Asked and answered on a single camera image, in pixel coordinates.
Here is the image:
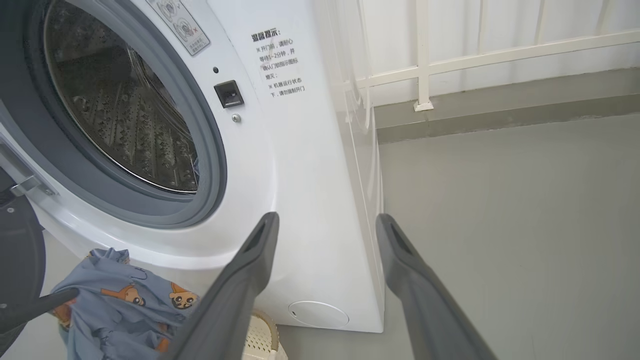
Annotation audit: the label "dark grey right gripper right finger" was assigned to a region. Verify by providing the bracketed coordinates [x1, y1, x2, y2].
[376, 213, 498, 360]

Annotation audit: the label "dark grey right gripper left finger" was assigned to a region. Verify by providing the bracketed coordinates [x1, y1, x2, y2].
[165, 212, 280, 360]

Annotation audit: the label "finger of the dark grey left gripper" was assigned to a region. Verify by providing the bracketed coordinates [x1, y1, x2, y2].
[0, 287, 81, 333]

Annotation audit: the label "glass washing machine door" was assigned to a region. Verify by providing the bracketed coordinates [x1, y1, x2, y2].
[0, 167, 47, 346]

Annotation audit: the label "blue garment small cartoon prints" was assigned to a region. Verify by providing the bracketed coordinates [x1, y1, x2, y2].
[50, 247, 202, 360]

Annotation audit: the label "metal door hinge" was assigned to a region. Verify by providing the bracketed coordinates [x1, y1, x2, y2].
[0, 145, 57, 199]

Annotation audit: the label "white front-load washing machine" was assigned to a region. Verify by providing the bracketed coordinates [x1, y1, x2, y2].
[0, 0, 386, 333]

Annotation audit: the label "black door lock socket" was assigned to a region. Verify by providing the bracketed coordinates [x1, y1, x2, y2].
[214, 80, 245, 109]

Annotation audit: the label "perforated steel washer drum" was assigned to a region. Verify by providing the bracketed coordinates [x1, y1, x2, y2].
[44, 0, 200, 195]

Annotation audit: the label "cream perforated laundry basket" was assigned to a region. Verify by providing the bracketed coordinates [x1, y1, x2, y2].
[242, 310, 289, 360]

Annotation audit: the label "round white filter cover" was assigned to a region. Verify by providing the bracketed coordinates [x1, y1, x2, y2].
[288, 300, 350, 329]

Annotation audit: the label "white metal railing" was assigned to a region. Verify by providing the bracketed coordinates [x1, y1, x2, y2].
[320, 0, 640, 112]

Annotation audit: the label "grey warning sticker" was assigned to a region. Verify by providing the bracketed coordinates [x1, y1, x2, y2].
[145, 0, 211, 57]

